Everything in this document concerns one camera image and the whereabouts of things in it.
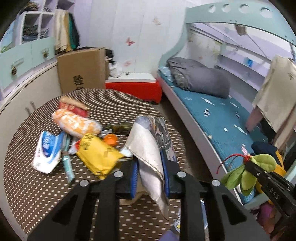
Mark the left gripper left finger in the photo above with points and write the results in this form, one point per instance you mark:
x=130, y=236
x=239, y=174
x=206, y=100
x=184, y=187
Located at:
x=90, y=209

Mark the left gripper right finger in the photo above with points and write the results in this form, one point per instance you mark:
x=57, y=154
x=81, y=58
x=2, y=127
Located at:
x=208, y=209

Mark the teal tube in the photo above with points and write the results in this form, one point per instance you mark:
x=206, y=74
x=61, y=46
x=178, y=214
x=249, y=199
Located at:
x=66, y=160

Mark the yellow snack packet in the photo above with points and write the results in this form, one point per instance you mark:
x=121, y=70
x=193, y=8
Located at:
x=97, y=155

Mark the white blue tissue packet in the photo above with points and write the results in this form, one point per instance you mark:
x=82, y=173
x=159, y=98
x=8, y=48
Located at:
x=48, y=152

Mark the orange white snack bag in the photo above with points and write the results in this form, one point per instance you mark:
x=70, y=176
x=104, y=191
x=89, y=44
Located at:
x=75, y=124

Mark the silver foil snack bag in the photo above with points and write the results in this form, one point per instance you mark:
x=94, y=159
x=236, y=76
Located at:
x=149, y=140

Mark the red snack bag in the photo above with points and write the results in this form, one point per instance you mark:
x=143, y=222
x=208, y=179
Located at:
x=74, y=106

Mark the grey plastic trash bin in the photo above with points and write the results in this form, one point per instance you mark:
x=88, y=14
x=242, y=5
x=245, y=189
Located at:
x=196, y=218

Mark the brown polka-dot tablecloth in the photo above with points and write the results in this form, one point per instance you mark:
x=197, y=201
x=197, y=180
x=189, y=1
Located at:
x=32, y=195

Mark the yellow navy pillow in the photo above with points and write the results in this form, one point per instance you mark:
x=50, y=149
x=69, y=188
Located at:
x=266, y=148

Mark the purple trousers leg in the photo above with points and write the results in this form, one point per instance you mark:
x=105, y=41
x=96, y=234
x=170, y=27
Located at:
x=169, y=236

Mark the orange bottle cap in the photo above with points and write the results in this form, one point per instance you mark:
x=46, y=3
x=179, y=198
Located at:
x=111, y=139

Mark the beige hanging garment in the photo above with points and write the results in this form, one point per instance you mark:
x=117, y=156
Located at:
x=275, y=101

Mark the dark green wrapper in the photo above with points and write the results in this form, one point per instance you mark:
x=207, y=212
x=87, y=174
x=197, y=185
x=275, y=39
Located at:
x=118, y=129

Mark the red storage bench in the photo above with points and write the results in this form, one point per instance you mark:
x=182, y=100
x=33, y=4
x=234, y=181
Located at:
x=141, y=85

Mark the grey folded duvet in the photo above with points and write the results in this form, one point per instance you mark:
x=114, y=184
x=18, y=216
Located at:
x=190, y=75

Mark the brown cardboard box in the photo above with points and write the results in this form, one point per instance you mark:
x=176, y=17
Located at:
x=82, y=69

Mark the white plastic bag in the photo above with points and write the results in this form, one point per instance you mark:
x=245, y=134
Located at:
x=115, y=70

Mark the hanging clothes on shelf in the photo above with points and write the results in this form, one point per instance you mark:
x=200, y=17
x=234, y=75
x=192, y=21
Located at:
x=66, y=34

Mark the white cubby shelf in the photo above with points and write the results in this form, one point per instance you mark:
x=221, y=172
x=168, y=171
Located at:
x=36, y=19

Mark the white bed frame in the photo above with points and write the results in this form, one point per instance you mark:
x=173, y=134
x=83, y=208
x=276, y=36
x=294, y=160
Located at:
x=201, y=139

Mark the white cabinet with handles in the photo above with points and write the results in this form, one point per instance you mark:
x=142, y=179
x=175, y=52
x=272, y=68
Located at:
x=29, y=78

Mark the mint upper bunk rail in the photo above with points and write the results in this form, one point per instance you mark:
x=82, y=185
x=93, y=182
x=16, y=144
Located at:
x=255, y=14

